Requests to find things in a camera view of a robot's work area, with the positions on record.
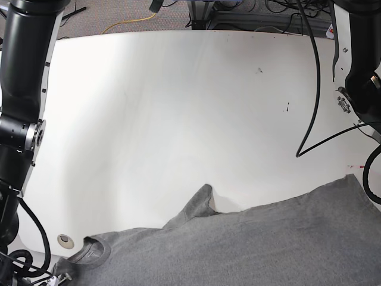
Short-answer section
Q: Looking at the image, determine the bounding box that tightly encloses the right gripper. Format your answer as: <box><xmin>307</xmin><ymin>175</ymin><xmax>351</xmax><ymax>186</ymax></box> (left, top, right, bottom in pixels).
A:
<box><xmin>0</xmin><ymin>248</ymin><xmax>72</xmax><ymax>286</ymax></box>

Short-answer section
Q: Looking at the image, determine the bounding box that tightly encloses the grey T-shirt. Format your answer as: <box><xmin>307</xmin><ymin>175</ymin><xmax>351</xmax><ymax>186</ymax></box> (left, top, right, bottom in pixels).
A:
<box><xmin>53</xmin><ymin>175</ymin><xmax>380</xmax><ymax>285</ymax></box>

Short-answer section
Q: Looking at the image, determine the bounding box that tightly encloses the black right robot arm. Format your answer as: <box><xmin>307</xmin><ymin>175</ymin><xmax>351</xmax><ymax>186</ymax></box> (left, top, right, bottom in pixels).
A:
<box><xmin>1</xmin><ymin>1</ymin><xmax>67</xmax><ymax>285</ymax></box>

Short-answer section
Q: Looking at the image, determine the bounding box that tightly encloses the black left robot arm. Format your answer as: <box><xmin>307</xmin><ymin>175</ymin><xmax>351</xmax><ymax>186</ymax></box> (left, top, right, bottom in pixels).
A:
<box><xmin>329</xmin><ymin>1</ymin><xmax>380</xmax><ymax>136</ymax></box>

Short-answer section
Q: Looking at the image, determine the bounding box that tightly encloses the white power strip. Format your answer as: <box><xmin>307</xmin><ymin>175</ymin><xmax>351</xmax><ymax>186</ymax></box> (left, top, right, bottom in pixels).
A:
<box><xmin>326</xmin><ymin>24</ymin><xmax>335</xmax><ymax>39</ymax></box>

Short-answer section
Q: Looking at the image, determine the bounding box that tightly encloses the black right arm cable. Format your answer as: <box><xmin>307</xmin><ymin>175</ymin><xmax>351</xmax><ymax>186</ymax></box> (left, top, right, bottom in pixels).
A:
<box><xmin>0</xmin><ymin>196</ymin><xmax>53</xmax><ymax>275</ymax></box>

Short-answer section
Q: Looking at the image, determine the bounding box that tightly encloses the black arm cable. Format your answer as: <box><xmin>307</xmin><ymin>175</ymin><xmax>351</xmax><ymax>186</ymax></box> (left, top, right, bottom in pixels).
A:
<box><xmin>0</xmin><ymin>196</ymin><xmax>53</xmax><ymax>275</ymax></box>
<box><xmin>294</xmin><ymin>0</ymin><xmax>381</xmax><ymax>206</ymax></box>

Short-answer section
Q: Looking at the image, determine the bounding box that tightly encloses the left table cable grommet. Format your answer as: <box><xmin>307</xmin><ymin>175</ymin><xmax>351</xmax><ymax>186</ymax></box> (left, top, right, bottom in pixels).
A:
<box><xmin>57</xmin><ymin>234</ymin><xmax>74</xmax><ymax>250</ymax></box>

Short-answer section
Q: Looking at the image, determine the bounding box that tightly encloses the yellow cable on floor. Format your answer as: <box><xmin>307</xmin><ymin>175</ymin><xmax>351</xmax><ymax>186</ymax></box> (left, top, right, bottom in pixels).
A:
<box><xmin>102</xmin><ymin>11</ymin><xmax>156</xmax><ymax>35</ymax></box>

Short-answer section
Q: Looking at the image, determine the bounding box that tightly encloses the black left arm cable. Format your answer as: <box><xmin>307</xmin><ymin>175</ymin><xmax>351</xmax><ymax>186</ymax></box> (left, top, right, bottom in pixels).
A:
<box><xmin>294</xmin><ymin>0</ymin><xmax>381</xmax><ymax>206</ymax></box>

